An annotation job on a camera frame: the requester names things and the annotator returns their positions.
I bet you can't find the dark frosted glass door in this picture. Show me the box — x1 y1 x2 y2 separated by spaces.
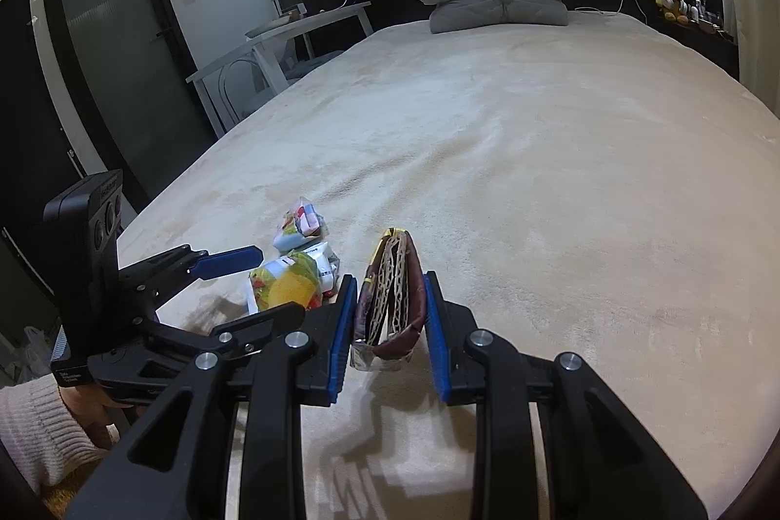
43 0 217 210

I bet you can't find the brown teddy bear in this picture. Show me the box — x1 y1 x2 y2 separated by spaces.
656 0 689 25

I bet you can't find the green yellow chip bag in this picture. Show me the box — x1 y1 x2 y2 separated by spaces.
249 250 323 311

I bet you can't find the small appliance on table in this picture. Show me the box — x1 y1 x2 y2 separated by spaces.
270 0 307 17

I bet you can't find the white side table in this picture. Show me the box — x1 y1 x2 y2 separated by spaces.
185 1 373 137

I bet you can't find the brown patterned snack bag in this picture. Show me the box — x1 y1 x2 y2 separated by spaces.
349 228 427 372

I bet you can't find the brown fuzzy rug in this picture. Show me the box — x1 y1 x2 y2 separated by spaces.
39 463 98 520

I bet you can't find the dark nightstand shelf with items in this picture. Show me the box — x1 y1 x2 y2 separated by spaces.
649 11 741 80

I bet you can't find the lower grey pillow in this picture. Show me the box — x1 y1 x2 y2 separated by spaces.
429 0 568 34

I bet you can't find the cream knit sleeve forearm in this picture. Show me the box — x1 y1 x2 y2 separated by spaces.
0 375 107 494

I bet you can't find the white colourful wrapper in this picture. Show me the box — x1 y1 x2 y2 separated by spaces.
273 196 328 253

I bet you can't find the person's left hand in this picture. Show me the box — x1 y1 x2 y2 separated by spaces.
58 384 131 449

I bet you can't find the white metal chair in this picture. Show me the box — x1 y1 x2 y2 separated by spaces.
217 56 275 121

